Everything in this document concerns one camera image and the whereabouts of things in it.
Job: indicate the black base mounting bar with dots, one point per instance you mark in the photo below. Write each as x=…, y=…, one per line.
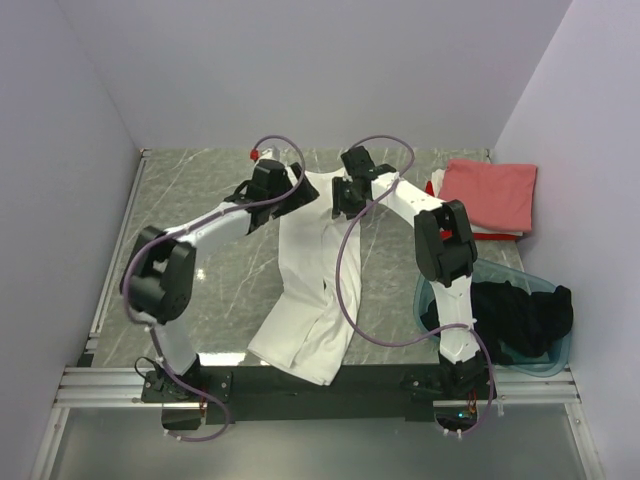
x=264, y=393

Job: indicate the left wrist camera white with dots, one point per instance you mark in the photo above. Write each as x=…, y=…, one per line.
x=269, y=153

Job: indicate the folded pink t-shirt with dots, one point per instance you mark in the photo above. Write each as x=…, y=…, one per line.
x=496, y=197

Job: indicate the teal plastic basket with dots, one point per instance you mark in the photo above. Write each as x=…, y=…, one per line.
x=550, y=364

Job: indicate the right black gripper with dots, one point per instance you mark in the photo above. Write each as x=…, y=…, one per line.
x=339, y=204

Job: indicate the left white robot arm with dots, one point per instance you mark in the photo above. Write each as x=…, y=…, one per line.
x=158, y=282

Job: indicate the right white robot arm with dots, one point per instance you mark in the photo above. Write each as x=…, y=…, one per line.
x=445, y=253

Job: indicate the black t-shirt in basket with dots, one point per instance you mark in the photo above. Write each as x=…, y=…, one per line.
x=517, y=326

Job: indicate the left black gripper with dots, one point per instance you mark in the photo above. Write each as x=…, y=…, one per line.
x=305, y=194

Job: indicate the white printed t-shirt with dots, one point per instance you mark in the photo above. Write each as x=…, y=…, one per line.
x=305, y=334

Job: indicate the folded red t-shirt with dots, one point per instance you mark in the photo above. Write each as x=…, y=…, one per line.
x=478, y=233

